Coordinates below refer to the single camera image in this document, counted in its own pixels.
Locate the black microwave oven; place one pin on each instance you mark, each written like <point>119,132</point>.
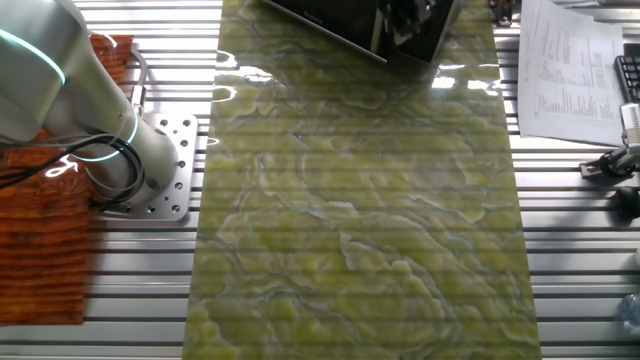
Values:
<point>435,40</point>

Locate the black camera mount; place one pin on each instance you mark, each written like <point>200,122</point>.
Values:
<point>610,164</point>

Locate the white printed paper sheet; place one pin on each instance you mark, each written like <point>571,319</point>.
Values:
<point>565,75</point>

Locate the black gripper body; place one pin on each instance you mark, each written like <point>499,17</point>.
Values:
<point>412,10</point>

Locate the green marble pattern mat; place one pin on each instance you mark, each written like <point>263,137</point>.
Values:
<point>350,200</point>

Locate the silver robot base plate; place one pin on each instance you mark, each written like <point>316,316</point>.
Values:
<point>185,165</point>

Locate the black keyboard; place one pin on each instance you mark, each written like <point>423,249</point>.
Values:
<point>631,75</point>

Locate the clear plastic item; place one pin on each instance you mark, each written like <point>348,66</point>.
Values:
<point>632,315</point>

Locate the black red clamp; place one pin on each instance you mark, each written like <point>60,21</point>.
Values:
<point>501,12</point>

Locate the black box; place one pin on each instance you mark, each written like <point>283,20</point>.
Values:
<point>335,20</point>

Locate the black round knob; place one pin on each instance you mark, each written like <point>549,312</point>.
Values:
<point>627,204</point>

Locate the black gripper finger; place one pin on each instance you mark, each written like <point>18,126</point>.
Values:
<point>397,35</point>
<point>416,31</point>

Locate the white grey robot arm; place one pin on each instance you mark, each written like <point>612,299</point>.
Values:
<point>50,85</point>

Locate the orange wood pattern mat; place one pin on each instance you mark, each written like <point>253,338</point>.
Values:
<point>40,250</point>

